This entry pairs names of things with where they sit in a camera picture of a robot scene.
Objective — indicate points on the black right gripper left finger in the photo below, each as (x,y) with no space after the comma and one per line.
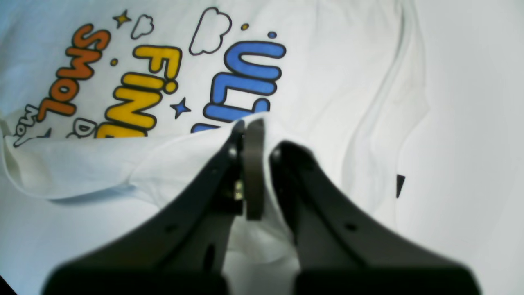
(181,250)

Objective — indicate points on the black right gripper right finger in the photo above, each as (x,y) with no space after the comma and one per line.
(344,251)

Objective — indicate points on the white printed T-shirt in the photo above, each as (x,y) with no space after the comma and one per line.
(110,107)

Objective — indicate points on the black tag on table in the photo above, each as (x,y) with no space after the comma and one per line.
(400,179)

